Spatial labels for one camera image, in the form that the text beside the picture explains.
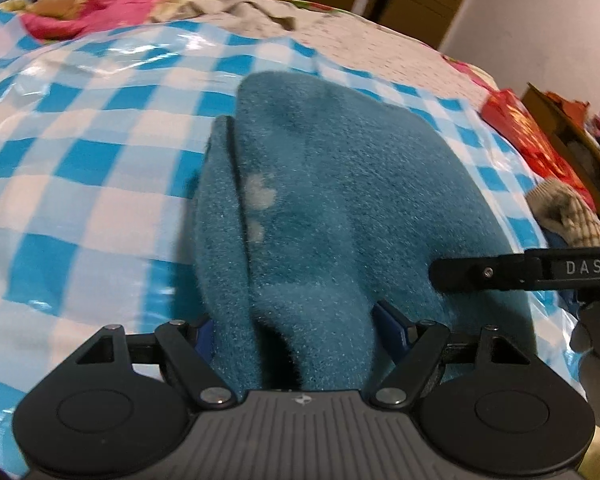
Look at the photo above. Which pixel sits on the red gold plastic bag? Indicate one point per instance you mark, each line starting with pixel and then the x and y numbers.
pixel 505 113

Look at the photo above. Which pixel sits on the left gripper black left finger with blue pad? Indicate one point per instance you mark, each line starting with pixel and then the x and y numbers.
pixel 186 352

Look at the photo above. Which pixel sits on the white floral bed sheet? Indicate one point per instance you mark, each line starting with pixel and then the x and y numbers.
pixel 359 44

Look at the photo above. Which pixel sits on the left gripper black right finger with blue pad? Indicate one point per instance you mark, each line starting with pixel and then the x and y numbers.
pixel 415 350

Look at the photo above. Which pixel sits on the pink yellow floral quilt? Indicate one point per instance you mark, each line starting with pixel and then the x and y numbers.
pixel 49 20

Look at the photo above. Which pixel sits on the blue white checkered plastic sheet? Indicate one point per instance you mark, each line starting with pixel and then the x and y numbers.
pixel 101 141

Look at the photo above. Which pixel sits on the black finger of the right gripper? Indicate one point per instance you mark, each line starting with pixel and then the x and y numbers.
pixel 466 275

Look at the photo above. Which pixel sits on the teal fleece garment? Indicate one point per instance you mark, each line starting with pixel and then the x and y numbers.
pixel 313 202

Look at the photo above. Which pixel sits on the beige crumpled cloth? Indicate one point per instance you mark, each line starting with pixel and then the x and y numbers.
pixel 250 18

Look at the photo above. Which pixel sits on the beige striped knit garment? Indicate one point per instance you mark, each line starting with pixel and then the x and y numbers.
pixel 557 207

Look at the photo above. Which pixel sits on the cardboard box with clothes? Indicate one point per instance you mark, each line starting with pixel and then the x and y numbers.
pixel 576 146

